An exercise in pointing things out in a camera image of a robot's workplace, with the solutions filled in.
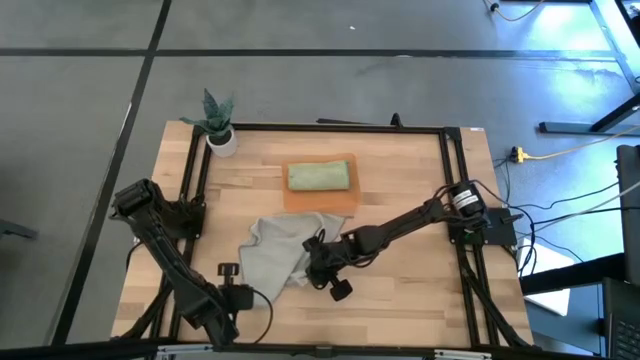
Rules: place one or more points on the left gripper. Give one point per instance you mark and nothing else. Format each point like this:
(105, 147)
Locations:
(225, 302)

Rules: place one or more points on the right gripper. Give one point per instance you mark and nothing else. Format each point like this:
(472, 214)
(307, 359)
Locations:
(322, 265)

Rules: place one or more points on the grey waffle microfiber towel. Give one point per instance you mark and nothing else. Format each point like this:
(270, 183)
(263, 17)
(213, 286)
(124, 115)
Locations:
(275, 255)

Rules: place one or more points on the green microfiber towel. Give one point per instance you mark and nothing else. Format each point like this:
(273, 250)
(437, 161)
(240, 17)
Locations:
(317, 176)

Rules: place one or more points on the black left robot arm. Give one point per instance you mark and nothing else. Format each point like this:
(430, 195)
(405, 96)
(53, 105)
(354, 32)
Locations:
(170, 260)

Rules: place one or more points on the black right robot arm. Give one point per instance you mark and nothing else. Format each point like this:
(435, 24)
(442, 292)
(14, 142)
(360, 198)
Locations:
(400, 225)

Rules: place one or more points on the snake plant in white pot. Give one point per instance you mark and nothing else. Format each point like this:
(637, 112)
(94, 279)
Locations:
(222, 145)

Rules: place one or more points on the black crossbar with silver brackets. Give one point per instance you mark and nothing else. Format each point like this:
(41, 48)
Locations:
(75, 350)

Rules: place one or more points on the grey furniture foot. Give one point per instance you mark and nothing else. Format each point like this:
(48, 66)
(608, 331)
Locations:
(15, 230)

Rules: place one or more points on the black laptop keyboard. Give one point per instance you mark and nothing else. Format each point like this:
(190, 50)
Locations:
(625, 340)

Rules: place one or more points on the black monitor back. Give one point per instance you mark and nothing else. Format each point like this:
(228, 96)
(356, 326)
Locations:
(631, 215)

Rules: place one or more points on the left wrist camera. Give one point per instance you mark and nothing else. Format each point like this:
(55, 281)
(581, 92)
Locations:
(243, 296)

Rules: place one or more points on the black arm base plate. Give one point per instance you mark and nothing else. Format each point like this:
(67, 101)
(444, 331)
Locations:
(196, 215)
(502, 230)

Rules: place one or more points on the black aluminium table frame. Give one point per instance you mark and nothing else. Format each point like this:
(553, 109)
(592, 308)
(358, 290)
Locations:
(350, 128)

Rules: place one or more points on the black desk leg frame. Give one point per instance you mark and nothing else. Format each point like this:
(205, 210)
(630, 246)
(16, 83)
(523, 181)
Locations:
(565, 127)

